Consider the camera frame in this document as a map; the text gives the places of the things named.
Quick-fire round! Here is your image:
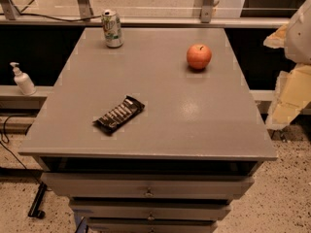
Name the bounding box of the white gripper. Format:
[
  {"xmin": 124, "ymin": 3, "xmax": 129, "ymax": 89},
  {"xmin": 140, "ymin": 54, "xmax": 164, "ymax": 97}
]
[{"xmin": 263, "ymin": 0, "xmax": 311, "ymax": 130}]

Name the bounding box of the black floor cable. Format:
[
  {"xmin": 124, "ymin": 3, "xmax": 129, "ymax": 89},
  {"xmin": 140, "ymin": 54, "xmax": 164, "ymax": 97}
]
[{"xmin": 0, "ymin": 113, "xmax": 45, "ymax": 186}]

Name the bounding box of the grey drawer cabinet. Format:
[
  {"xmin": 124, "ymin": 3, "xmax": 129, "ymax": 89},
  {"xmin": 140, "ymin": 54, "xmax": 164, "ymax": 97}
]
[{"xmin": 20, "ymin": 28, "xmax": 276, "ymax": 233}]

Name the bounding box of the red apple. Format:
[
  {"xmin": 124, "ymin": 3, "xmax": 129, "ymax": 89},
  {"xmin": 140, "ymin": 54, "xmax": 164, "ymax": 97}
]
[{"xmin": 187, "ymin": 44, "xmax": 212, "ymax": 70}]

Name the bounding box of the drawer knob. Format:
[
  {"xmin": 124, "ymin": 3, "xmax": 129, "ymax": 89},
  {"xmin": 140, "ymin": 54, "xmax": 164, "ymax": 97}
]
[
  {"xmin": 147, "ymin": 213, "xmax": 155, "ymax": 221},
  {"xmin": 144, "ymin": 188, "xmax": 154, "ymax": 198}
]

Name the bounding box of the black floor bracket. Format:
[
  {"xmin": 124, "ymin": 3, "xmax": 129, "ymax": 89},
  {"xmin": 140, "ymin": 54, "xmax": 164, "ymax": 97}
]
[{"xmin": 28, "ymin": 183, "xmax": 47, "ymax": 219}]

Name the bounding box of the top drawer knob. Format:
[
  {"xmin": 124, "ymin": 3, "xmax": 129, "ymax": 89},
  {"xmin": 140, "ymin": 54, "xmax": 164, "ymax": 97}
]
[{"xmin": 144, "ymin": 188, "xmax": 154, "ymax": 198}]

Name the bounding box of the black cable behind window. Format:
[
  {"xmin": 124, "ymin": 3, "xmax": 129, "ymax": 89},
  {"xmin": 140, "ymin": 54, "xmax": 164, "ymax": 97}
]
[{"xmin": 17, "ymin": 0, "xmax": 103, "ymax": 22}]

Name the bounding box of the black snack bar wrapper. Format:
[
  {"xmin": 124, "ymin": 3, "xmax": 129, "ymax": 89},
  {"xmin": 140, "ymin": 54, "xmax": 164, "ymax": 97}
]
[{"xmin": 93, "ymin": 96, "xmax": 145, "ymax": 135}]

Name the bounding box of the white pump bottle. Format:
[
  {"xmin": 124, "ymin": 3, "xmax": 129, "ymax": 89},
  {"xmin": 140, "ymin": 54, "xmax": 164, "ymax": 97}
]
[{"xmin": 10, "ymin": 62, "xmax": 36, "ymax": 96}]

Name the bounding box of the green 7up can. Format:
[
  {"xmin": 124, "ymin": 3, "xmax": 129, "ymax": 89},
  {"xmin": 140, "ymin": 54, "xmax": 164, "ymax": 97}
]
[{"xmin": 101, "ymin": 9, "xmax": 123, "ymax": 48}]

